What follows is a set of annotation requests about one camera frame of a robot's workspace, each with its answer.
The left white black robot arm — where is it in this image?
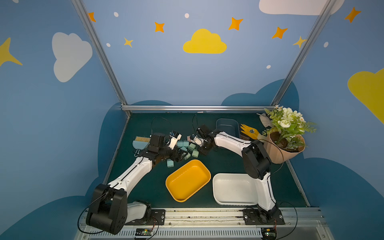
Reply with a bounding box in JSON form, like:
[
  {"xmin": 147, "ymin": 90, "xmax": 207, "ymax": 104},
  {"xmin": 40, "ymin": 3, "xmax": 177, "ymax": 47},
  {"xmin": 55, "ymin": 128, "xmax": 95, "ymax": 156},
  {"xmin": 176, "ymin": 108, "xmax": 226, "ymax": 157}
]
[{"xmin": 86, "ymin": 131, "xmax": 188, "ymax": 235}]

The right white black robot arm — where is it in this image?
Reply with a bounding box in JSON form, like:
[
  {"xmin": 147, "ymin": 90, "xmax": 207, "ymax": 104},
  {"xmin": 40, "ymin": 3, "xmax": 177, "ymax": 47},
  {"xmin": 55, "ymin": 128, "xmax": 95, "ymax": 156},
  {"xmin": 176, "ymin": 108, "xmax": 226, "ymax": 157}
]
[{"xmin": 190, "ymin": 125, "xmax": 278, "ymax": 213}]

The green plug right front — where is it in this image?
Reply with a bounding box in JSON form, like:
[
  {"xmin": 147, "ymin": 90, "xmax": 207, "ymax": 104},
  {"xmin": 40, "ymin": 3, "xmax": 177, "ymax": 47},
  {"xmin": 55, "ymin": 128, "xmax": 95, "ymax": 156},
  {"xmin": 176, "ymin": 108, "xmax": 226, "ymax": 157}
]
[{"xmin": 192, "ymin": 150, "xmax": 199, "ymax": 158}]

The dark blue plastic bin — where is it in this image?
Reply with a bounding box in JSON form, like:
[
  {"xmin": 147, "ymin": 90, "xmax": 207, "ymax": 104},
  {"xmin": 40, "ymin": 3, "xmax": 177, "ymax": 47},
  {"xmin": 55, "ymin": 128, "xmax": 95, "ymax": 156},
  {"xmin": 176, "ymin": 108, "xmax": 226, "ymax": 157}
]
[{"xmin": 216, "ymin": 118, "xmax": 240, "ymax": 138}]

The yellow plastic tray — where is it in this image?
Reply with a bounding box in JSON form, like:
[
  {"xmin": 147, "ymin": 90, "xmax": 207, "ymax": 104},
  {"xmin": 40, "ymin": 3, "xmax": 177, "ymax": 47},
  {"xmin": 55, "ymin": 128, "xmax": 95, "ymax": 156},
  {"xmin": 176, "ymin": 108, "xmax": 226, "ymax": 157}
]
[{"xmin": 166, "ymin": 160, "xmax": 212, "ymax": 203}]

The yellow work glove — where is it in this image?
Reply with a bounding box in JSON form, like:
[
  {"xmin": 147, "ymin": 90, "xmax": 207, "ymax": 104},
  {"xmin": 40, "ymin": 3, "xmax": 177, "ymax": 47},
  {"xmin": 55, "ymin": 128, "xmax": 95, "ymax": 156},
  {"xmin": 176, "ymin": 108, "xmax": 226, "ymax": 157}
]
[{"xmin": 241, "ymin": 124, "xmax": 260, "ymax": 140}]

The white plastic tray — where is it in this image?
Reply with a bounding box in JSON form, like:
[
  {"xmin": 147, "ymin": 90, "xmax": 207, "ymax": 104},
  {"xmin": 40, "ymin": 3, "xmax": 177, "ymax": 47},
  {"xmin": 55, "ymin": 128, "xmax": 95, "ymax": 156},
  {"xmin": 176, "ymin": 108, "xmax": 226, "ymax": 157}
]
[{"xmin": 213, "ymin": 173, "xmax": 259, "ymax": 206}]

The potted white flower plant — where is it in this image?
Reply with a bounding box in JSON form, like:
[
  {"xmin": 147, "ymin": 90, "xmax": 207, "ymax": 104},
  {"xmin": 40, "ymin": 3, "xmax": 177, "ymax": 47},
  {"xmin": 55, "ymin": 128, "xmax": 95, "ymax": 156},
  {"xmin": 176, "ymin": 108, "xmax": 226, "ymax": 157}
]
[{"xmin": 263, "ymin": 105, "xmax": 316, "ymax": 164}]

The aluminium frame rail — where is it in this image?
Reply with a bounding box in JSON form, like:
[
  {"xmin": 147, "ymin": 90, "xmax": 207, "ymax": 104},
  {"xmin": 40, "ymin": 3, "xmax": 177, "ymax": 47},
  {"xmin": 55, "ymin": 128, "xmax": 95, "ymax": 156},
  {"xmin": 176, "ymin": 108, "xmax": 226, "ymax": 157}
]
[{"xmin": 122, "ymin": 105, "xmax": 275, "ymax": 112}]

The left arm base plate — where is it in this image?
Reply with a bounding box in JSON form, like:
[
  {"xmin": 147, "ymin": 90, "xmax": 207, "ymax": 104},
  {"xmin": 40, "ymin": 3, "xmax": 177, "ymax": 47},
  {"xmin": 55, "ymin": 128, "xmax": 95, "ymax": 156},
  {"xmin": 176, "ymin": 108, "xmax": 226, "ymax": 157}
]
[{"xmin": 125, "ymin": 209, "xmax": 166, "ymax": 226}]

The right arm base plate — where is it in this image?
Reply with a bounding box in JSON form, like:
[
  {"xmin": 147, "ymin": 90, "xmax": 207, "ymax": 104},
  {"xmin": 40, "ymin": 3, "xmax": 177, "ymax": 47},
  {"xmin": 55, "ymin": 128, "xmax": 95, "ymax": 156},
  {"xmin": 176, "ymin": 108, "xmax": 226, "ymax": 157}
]
[{"xmin": 242, "ymin": 208, "xmax": 285, "ymax": 226}]

